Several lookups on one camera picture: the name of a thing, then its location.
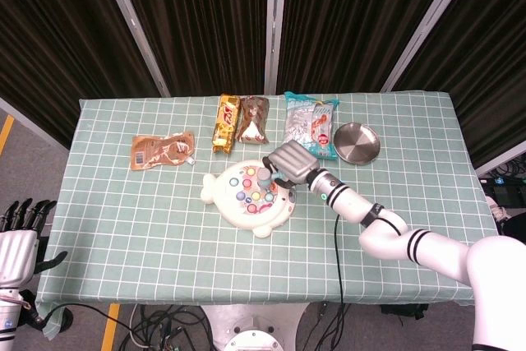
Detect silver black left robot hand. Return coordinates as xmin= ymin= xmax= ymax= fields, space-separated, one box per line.
xmin=0 ymin=198 xmax=69 ymax=286

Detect black power adapter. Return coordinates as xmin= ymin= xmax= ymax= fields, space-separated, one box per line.
xmin=380 ymin=303 xmax=429 ymax=321

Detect white partition bottom rail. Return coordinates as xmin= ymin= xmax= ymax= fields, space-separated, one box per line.
xmin=474 ymin=147 xmax=526 ymax=176
xmin=0 ymin=95 xmax=70 ymax=151

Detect gold snack pack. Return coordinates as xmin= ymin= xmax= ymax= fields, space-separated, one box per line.
xmin=210 ymin=94 xmax=242 ymax=155

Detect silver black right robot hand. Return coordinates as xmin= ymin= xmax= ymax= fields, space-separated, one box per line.
xmin=261 ymin=140 xmax=321 ymax=190

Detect green white checked tablecloth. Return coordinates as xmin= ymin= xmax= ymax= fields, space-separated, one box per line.
xmin=35 ymin=90 xmax=501 ymax=342

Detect tangled black floor cables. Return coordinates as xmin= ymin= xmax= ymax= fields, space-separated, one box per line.
xmin=118 ymin=303 xmax=215 ymax=351

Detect black equipment box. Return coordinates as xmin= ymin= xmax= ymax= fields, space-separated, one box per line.
xmin=478 ymin=173 xmax=526 ymax=209

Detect white fish-shaped toy board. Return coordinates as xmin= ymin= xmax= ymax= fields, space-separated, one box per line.
xmin=200 ymin=156 xmax=298 ymax=239

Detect round stainless steel plate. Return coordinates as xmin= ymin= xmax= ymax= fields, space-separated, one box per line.
xmin=332 ymin=122 xmax=381 ymax=166

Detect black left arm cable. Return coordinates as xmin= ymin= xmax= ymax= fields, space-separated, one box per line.
xmin=22 ymin=289 xmax=136 ymax=338

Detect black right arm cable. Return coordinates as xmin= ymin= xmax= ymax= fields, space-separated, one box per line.
xmin=332 ymin=211 xmax=408 ymax=327

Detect dark brown curtain panel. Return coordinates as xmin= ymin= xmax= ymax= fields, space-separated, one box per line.
xmin=277 ymin=0 xmax=460 ymax=95
xmin=113 ymin=0 xmax=272 ymax=97
xmin=0 ymin=0 xmax=162 ymax=149
xmin=393 ymin=0 xmax=526 ymax=167

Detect brown spout pouch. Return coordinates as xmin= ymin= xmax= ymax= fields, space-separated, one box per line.
xmin=130 ymin=130 xmax=196 ymax=172

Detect teal clear snack bag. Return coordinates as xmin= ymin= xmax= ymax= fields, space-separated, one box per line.
xmin=274 ymin=90 xmax=340 ymax=162

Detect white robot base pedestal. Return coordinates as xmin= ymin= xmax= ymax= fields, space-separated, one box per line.
xmin=200 ymin=303 xmax=314 ymax=351

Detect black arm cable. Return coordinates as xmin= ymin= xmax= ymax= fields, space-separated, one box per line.
xmin=332 ymin=211 xmax=408 ymax=327
xmin=22 ymin=289 xmax=136 ymax=338

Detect white partition post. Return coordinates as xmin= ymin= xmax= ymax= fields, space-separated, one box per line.
xmin=380 ymin=0 xmax=482 ymax=93
xmin=262 ymin=0 xmax=288 ymax=95
xmin=95 ymin=0 xmax=172 ymax=98

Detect brown snack pack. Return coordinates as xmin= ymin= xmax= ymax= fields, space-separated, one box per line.
xmin=233 ymin=95 xmax=270 ymax=145

